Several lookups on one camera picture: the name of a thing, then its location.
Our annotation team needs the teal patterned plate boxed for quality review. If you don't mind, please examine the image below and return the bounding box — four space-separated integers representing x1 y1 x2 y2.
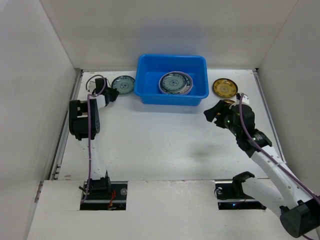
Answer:
111 75 135 95
160 72 187 93

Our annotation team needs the white plate dark lettered rim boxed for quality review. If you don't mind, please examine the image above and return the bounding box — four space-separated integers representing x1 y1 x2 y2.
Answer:
158 71 193 95

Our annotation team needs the purple plate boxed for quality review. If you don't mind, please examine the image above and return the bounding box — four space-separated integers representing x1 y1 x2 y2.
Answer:
158 71 194 96

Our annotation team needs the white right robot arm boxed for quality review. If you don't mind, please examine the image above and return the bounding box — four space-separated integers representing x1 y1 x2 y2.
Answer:
203 100 320 238

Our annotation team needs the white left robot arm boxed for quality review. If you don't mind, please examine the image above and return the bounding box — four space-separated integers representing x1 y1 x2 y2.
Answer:
68 74 119 198

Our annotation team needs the blue plastic bin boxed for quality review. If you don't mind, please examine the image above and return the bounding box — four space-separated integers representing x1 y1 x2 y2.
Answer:
134 54 209 106

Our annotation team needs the yellow patterned plate lower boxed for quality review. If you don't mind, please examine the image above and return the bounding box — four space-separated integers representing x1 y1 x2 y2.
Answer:
222 99 235 105

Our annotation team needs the yellow patterned plate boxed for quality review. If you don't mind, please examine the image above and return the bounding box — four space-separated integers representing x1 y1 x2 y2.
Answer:
212 78 238 99
222 99 235 105

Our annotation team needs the yellow patterned plate upper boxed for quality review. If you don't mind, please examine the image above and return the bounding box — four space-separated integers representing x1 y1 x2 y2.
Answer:
212 78 238 99

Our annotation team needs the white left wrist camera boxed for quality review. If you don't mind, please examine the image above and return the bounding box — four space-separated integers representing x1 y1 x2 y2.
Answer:
87 80 96 93

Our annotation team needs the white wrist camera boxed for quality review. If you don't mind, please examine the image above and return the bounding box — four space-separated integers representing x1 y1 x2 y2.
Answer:
87 80 96 93
236 92 250 106

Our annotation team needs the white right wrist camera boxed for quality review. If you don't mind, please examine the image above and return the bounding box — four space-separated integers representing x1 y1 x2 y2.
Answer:
236 92 250 106

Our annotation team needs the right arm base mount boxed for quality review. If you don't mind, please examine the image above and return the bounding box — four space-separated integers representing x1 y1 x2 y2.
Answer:
214 171 267 211

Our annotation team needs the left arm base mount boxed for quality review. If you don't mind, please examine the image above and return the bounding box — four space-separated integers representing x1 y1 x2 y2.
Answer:
79 176 128 211

